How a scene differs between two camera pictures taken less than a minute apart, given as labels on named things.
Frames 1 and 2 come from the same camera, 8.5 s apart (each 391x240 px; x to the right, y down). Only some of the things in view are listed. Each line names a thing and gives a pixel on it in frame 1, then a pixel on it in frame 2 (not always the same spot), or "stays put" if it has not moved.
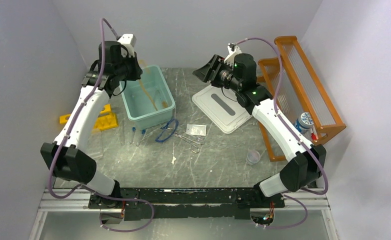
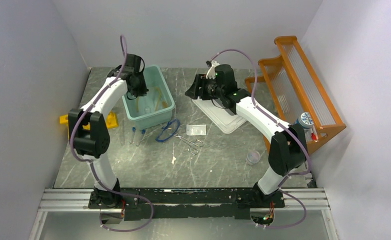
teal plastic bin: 140,108 stays put
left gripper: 138,71 → 142,91
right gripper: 205,73 → 200,81
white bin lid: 221,107 stays put
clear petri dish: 253,156 stays put
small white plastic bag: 196,129 stays put
